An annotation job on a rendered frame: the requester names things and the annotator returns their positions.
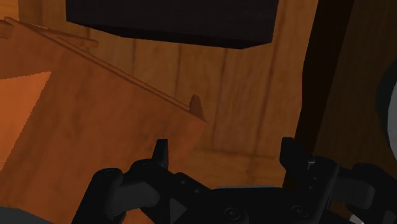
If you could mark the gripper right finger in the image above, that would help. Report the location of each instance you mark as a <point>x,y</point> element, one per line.
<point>319,183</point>

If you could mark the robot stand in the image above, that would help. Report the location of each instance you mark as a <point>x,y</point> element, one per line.
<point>173,21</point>

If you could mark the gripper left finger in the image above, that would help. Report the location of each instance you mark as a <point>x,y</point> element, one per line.
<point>136,192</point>

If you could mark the orange wooden table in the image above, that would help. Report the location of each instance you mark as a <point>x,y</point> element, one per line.
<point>93,139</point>

